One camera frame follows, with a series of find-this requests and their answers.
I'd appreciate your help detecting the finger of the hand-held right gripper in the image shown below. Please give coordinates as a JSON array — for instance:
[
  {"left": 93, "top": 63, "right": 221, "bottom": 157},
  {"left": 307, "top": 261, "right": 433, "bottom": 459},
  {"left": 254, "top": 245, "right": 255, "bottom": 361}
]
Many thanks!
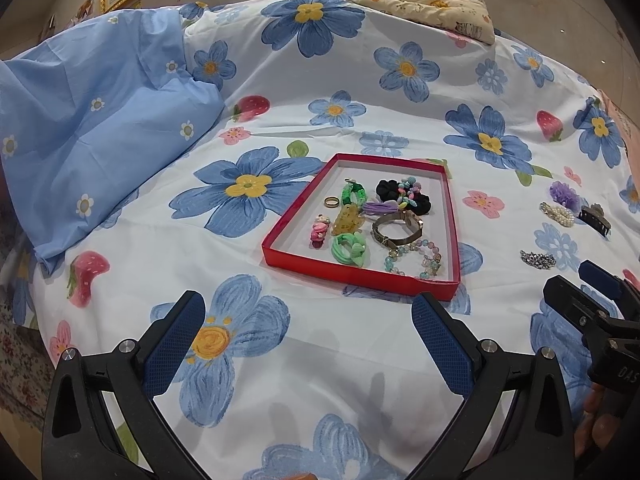
[
  {"left": 543, "top": 275, "right": 623, "bottom": 348},
  {"left": 579, "top": 259, "right": 640, "bottom": 322}
]

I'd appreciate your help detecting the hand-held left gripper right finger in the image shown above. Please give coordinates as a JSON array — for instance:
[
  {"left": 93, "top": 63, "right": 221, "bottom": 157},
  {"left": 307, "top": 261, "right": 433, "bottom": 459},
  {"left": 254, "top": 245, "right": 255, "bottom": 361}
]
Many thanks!
[{"left": 402, "top": 292, "right": 581, "bottom": 480}]

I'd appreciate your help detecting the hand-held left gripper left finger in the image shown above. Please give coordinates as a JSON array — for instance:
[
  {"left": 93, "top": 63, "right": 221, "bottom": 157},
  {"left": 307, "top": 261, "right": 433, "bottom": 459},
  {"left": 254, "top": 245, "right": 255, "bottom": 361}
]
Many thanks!
[{"left": 41, "top": 290, "right": 212, "bottom": 480}]

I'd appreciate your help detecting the purple hair tie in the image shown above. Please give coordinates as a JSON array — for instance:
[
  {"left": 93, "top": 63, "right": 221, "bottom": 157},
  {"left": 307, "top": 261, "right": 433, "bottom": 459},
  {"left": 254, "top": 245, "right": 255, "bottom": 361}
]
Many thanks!
[{"left": 362, "top": 199, "right": 399, "bottom": 219}]

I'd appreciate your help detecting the colourful beaded hair tie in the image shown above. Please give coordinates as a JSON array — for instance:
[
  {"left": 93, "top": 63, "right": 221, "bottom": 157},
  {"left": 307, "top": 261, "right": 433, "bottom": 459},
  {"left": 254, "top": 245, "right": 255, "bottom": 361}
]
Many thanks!
[{"left": 394, "top": 175, "right": 424, "bottom": 211}]

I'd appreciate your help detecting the yellow hair claw clip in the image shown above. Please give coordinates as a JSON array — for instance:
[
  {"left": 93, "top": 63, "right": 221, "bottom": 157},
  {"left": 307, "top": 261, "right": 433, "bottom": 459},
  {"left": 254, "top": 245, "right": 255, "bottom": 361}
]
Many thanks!
[{"left": 332, "top": 203, "right": 366, "bottom": 236}]

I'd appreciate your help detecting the red shallow box tray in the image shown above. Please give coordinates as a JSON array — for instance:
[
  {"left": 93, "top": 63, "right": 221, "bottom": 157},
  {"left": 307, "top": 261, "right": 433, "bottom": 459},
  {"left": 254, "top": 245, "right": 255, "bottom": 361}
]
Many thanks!
[{"left": 261, "top": 152, "right": 461, "bottom": 303}]

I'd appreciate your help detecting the pink doll hair clip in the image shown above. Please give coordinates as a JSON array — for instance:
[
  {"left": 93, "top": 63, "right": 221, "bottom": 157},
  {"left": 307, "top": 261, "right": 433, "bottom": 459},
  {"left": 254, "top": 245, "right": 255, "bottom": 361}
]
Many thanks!
[{"left": 309, "top": 213, "right": 331, "bottom": 249}]

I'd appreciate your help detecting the person's right hand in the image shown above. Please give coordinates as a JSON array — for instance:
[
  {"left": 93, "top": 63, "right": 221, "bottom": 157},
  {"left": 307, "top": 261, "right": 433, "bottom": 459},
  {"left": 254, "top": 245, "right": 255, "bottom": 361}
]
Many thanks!
[{"left": 574, "top": 389, "right": 626, "bottom": 462}]

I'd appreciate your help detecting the black hair claw clip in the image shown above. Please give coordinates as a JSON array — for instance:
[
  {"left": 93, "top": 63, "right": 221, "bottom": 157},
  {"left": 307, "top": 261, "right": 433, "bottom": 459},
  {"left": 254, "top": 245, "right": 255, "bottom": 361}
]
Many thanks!
[{"left": 578, "top": 203, "right": 612, "bottom": 239}]

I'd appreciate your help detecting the pearl hair clip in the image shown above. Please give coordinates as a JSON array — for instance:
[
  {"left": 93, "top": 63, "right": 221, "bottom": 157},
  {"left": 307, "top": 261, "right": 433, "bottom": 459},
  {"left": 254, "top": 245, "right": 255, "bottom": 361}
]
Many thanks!
[{"left": 538, "top": 201, "right": 576, "bottom": 229}]

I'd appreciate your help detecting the floral bedsheet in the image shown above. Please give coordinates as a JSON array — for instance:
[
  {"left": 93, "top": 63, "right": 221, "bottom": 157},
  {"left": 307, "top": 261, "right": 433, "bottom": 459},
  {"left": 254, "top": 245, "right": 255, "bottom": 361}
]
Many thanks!
[{"left": 9, "top": 0, "right": 640, "bottom": 480}]

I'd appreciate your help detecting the purple flower hair accessory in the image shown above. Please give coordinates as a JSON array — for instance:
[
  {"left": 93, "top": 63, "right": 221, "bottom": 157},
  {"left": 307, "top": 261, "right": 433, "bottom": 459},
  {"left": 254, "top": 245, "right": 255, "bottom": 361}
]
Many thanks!
[{"left": 549, "top": 180, "right": 584, "bottom": 211}]

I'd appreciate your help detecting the patterned rug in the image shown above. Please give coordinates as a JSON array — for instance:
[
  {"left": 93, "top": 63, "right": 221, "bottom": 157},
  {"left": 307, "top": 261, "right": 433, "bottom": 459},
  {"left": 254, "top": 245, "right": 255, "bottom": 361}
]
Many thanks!
[{"left": 0, "top": 225, "right": 57, "bottom": 413}]

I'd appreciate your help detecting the pink cloth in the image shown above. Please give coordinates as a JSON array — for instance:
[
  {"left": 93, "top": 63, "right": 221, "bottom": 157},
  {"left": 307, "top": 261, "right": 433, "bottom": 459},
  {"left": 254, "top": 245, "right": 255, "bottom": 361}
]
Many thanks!
[{"left": 595, "top": 88, "right": 634, "bottom": 154}]

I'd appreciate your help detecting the black scrunchie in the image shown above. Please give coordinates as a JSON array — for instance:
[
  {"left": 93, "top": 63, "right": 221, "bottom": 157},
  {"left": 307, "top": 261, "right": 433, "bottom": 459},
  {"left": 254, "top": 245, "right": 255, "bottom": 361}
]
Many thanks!
[{"left": 376, "top": 178, "right": 434, "bottom": 216}]

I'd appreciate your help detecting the light blue flower pillow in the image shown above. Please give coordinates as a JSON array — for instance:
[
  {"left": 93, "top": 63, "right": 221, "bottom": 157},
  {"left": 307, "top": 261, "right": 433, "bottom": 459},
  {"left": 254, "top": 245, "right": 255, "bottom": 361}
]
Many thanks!
[{"left": 0, "top": 7, "right": 227, "bottom": 267}]

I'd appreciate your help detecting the panda print pillow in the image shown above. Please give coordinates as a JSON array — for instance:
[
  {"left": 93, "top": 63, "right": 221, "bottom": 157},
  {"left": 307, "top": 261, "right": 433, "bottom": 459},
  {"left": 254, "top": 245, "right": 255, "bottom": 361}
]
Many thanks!
[{"left": 346, "top": 0, "right": 496, "bottom": 45}]

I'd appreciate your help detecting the silver chain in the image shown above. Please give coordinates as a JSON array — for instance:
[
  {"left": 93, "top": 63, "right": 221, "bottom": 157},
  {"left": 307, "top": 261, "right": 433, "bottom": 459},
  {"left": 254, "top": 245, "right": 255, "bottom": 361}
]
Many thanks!
[{"left": 519, "top": 248, "right": 557, "bottom": 271}]

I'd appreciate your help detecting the pastel beaded bracelet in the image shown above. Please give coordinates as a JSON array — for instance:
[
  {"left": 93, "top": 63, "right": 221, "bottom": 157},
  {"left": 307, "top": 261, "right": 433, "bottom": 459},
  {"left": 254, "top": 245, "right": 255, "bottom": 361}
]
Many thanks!
[{"left": 383, "top": 239, "right": 444, "bottom": 281}]

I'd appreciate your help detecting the brown strap watch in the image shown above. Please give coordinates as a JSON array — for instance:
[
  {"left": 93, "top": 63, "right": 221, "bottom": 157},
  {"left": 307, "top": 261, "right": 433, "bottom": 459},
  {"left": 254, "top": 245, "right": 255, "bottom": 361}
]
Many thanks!
[{"left": 371, "top": 209, "right": 426, "bottom": 249}]

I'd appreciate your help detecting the bright green hair tie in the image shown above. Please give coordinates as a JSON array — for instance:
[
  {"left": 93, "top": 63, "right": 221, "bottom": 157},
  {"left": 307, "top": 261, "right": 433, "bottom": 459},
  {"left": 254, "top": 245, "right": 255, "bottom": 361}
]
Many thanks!
[{"left": 341, "top": 179, "right": 369, "bottom": 209}]

